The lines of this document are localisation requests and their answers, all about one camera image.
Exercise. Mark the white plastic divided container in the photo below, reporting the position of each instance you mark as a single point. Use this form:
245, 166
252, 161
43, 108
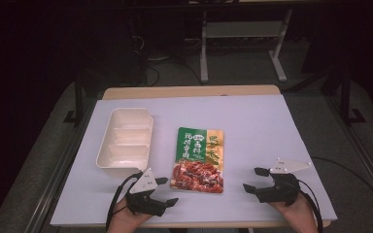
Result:
126, 142

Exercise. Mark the white table cover sheet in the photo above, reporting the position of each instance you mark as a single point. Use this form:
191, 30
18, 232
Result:
255, 129

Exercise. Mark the black metal stand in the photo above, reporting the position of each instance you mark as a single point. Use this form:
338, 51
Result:
78, 103
346, 97

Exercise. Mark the aluminium frame rail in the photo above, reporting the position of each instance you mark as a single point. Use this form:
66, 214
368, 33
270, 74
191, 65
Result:
56, 174
362, 152

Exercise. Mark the person's left hand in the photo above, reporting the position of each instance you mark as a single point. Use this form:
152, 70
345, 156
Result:
126, 218

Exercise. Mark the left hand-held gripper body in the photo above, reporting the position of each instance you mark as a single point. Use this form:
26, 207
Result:
144, 201

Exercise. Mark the person's right hand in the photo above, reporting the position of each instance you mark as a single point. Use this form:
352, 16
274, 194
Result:
291, 210

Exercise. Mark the green and red seasoning packet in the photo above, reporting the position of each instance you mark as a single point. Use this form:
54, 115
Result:
199, 158

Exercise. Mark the white metal stand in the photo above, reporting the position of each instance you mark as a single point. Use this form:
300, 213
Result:
243, 29

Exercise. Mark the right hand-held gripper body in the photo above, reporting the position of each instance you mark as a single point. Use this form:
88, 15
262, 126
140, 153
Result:
280, 189

